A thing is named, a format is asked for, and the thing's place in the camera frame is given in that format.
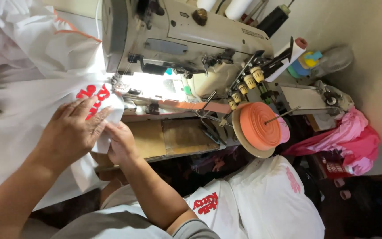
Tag person's left hand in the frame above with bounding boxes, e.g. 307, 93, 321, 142
33, 96, 113, 170

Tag person's right hand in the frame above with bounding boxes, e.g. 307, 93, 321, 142
104, 121, 141, 166

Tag white fabric bag red print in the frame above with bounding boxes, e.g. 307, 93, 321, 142
0, 0, 126, 211

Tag orange binding tape strip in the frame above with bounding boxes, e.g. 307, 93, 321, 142
157, 99, 232, 115

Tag person's grey shirt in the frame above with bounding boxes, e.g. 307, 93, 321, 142
21, 183, 222, 239

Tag grey industrial sewing machine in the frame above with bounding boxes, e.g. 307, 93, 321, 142
102, 0, 275, 100

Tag beige tape reel disc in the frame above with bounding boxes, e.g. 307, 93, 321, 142
232, 102, 277, 159

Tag orange binding tape roll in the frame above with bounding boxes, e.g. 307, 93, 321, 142
240, 102, 282, 151

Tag thin metal reel rod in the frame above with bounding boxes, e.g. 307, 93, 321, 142
264, 106, 302, 125

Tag stack of finished white bags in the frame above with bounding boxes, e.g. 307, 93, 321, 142
184, 155, 326, 239

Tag pink tape roll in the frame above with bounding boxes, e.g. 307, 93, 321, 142
277, 114, 291, 144

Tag white thread cone pink core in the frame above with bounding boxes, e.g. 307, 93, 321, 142
265, 37, 308, 83

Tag black thread cone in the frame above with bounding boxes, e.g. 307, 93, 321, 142
256, 4, 292, 38

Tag colourful plastic spools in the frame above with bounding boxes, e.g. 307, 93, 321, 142
287, 50, 323, 79

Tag small grey fan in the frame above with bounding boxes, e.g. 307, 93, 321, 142
312, 46, 355, 79

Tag red plastic basket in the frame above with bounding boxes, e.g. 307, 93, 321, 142
316, 150, 355, 180

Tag heap of pink fabric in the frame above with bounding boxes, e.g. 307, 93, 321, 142
281, 107, 381, 177

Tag grey metal machine bracket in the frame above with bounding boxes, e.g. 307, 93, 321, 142
271, 80, 355, 117

